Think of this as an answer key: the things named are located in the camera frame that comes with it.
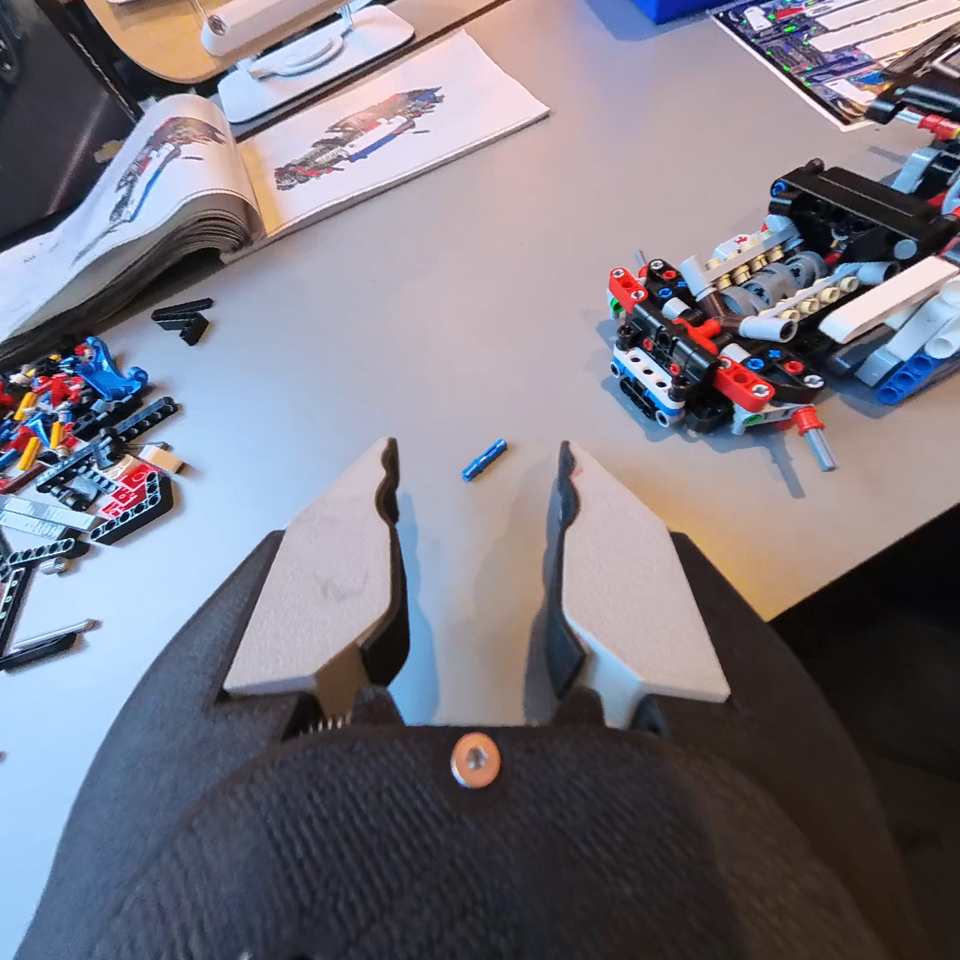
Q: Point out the black straight brick beam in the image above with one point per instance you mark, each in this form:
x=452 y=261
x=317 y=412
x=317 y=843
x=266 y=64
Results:
x=184 y=307

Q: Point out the pile of toy bricks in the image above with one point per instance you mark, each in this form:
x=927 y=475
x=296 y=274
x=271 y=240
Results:
x=75 y=465

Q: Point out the blue wishbone brick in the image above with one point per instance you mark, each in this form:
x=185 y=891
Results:
x=112 y=371

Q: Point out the grey desk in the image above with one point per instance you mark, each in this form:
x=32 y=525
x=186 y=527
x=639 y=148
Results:
x=450 y=300

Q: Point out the open instruction booklet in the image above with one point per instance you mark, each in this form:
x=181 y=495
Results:
x=150 y=225

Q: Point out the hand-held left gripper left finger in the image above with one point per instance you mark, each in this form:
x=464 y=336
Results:
x=322 y=592

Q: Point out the toy brick car model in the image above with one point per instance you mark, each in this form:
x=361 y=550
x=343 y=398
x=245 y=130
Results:
x=787 y=300

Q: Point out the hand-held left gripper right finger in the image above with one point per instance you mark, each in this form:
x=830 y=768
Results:
x=645 y=607

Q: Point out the black angled brick beam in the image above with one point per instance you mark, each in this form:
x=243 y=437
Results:
x=191 y=330

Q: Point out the blue brick pin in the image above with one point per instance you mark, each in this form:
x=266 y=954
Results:
x=484 y=460

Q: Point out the wooden document stand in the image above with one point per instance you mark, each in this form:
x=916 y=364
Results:
x=150 y=45

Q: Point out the holographic sticker sheet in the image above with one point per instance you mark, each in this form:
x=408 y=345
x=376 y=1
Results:
x=825 y=52

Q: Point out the toy car set box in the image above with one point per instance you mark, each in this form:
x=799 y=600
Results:
x=52 y=112

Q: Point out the blue storage bin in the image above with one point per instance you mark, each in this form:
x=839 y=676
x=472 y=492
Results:
x=652 y=9

